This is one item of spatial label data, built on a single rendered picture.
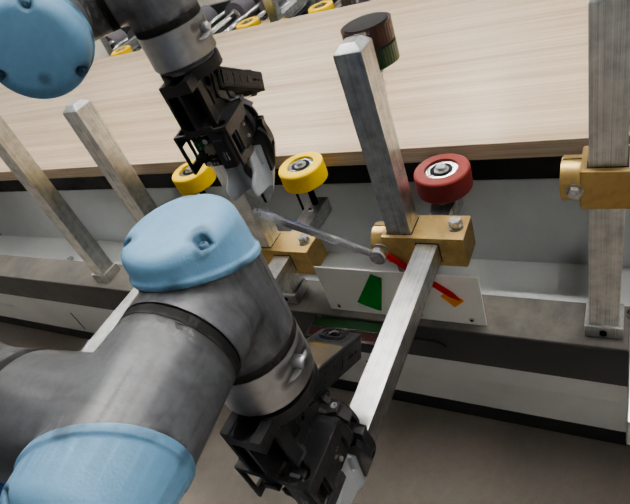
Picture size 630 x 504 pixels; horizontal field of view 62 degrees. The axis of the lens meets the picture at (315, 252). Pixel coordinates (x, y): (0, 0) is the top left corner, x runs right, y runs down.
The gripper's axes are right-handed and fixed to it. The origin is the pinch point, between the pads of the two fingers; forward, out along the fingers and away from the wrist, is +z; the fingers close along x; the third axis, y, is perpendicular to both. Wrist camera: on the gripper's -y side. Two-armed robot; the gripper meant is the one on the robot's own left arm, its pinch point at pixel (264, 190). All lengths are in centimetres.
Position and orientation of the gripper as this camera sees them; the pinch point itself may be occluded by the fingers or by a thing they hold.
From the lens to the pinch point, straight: 73.2
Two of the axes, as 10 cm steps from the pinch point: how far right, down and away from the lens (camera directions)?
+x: 9.2, -1.0, -3.8
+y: -2.1, 6.9, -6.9
